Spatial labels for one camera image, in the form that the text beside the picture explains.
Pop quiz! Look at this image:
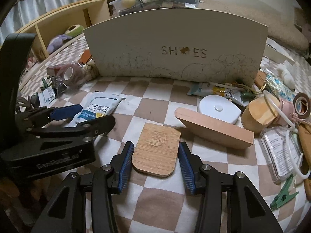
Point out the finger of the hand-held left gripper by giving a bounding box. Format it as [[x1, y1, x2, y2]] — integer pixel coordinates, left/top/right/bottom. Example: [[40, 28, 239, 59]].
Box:
[[24, 115, 116, 140], [15, 104, 83, 127]]

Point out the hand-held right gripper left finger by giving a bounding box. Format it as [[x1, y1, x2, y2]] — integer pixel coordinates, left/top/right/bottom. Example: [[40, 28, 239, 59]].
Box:
[[30, 141, 135, 233]]

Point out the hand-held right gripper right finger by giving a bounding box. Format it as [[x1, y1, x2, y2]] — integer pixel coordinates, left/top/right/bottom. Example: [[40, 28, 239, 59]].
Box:
[[178, 141, 283, 233]]

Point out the white blue medicine sachet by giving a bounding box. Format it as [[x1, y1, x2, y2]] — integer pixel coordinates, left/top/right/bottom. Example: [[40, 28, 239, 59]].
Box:
[[69, 94, 123, 128]]

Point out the rounded bamboo board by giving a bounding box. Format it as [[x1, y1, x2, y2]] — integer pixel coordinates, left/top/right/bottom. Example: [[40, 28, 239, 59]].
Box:
[[131, 123, 182, 176]]

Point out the white cardboard shoe box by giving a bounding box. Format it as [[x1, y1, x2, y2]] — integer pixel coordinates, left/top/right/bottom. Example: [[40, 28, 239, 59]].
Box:
[[83, 8, 269, 85]]

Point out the small white blue packet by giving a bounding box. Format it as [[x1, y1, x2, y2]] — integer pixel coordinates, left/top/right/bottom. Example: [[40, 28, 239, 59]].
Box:
[[39, 89, 58, 105]]

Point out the green clothes peg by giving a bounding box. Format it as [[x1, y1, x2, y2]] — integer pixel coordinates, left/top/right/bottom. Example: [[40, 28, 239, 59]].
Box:
[[41, 77, 52, 91], [270, 174, 300, 211]]

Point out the thick pinkish wooden plank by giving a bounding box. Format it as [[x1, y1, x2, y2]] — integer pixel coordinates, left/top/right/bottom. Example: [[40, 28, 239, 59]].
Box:
[[174, 107, 255, 150]]

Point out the brown leather piece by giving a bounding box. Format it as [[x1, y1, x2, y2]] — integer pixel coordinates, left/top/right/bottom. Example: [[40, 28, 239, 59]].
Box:
[[79, 49, 93, 65], [255, 70, 267, 91]]

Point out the purple plush toy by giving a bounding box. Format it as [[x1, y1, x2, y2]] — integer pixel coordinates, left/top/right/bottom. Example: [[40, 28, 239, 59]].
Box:
[[47, 34, 73, 54]]

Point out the white round case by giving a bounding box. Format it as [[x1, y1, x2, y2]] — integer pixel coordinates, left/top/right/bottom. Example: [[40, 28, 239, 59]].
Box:
[[199, 95, 241, 121]]

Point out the avocado plush toy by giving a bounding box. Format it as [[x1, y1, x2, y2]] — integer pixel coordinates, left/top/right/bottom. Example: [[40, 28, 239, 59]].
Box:
[[65, 25, 85, 37]]

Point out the teal yellow sachet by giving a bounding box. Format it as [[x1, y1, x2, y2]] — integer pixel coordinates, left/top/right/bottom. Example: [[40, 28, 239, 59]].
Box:
[[187, 81, 249, 106]]

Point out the light wooden cylinder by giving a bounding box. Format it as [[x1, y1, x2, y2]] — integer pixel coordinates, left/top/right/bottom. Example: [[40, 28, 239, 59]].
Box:
[[241, 95, 280, 134]]

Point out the clear plastic card box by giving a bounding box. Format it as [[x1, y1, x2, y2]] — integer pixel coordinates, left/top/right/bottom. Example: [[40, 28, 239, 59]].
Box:
[[260, 126, 305, 185]]

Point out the wooden headboard shelf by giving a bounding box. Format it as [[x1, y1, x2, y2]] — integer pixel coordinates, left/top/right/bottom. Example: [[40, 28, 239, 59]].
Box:
[[13, 0, 113, 62]]

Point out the pale blue curtain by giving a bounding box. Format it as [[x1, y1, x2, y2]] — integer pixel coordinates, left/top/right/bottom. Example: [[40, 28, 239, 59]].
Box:
[[0, 0, 114, 36]]

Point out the pink plastic clip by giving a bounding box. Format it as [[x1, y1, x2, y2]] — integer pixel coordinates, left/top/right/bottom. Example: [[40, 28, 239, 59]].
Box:
[[277, 97, 300, 127]]

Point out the blue patterned tissue pack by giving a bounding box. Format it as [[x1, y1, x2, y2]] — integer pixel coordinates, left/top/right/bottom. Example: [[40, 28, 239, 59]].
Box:
[[265, 74, 296, 100]]

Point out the brown washi tape roll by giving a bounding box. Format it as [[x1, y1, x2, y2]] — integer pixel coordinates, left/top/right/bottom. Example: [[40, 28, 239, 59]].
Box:
[[293, 93, 311, 120]]

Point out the white tissue wad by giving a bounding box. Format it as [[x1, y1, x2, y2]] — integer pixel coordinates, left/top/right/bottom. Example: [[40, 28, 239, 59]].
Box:
[[277, 63, 295, 83]]

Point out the clear plastic storage bin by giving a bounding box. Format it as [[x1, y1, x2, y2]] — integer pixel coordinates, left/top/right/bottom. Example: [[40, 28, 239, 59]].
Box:
[[109, 0, 200, 18]]

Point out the beige quilt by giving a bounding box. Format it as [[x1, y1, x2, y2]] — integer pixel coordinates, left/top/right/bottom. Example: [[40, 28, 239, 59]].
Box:
[[194, 0, 309, 51]]

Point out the coiled beige rope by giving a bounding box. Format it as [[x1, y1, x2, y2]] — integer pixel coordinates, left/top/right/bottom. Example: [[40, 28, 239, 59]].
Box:
[[84, 58, 99, 80]]

